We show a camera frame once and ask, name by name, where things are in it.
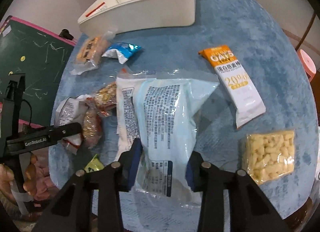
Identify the black cable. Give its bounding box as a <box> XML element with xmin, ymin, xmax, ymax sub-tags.
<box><xmin>21</xmin><ymin>98</ymin><xmax>33</xmax><ymax>132</ymax></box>

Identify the person's left hand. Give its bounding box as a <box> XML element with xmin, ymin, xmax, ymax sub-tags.
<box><xmin>1</xmin><ymin>154</ymin><xmax>37</xmax><ymax>202</ymax></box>

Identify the pink plastic stool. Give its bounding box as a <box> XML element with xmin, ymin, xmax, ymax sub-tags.
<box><xmin>297</xmin><ymin>49</ymin><xmax>317</xmax><ymax>82</ymax></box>

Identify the large light blue bag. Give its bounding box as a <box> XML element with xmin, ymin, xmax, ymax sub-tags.
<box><xmin>116</xmin><ymin>68</ymin><xmax>219</xmax><ymax>204</ymax></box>

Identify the green chalkboard pink frame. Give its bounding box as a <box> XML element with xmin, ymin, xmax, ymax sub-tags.
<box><xmin>1</xmin><ymin>16</ymin><xmax>75</xmax><ymax>126</ymax></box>

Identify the dark red date packet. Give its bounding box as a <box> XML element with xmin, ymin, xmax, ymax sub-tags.
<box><xmin>82</xmin><ymin>97</ymin><xmax>103</xmax><ymax>148</ymax></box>

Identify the white plastic storage bin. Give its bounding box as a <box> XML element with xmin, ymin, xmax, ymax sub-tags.
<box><xmin>78</xmin><ymin>0</ymin><xmax>196</xmax><ymax>36</ymax></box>

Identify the yellow puffed snack pack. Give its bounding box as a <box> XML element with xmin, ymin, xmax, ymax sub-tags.
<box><xmin>242</xmin><ymin>130</ymin><xmax>295</xmax><ymax>185</ymax></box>

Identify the blue table cloth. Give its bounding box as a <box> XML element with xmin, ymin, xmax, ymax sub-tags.
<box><xmin>48</xmin><ymin>0</ymin><xmax>320</xmax><ymax>232</ymax></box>

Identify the blue white candy wrapper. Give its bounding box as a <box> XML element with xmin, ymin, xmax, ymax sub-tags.
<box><xmin>101</xmin><ymin>42</ymin><xmax>142</xmax><ymax>64</ymax></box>

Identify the mixed nuts clear packet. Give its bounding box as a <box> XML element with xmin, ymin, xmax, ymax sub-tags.
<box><xmin>94</xmin><ymin>82</ymin><xmax>117</xmax><ymax>116</ymax></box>

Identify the white orange oat bar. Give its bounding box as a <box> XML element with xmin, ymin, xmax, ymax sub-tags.
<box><xmin>199</xmin><ymin>45</ymin><xmax>266</xmax><ymax>128</ymax></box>

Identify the white red-edged snack bag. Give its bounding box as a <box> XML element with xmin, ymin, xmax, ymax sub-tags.
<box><xmin>54</xmin><ymin>95</ymin><xmax>92</xmax><ymax>155</ymax></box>

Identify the green snack packet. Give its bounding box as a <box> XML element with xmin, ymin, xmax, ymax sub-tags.
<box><xmin>84</xmin><ymin>154</ymin><xmax>104</xmax><ymax>173</ymax></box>

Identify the orange fried snack bag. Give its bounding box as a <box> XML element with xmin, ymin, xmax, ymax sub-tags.
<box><xmin>70</xmin><ymin>27</ymin><xmax>118</xmax><ymax>75</ymax></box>

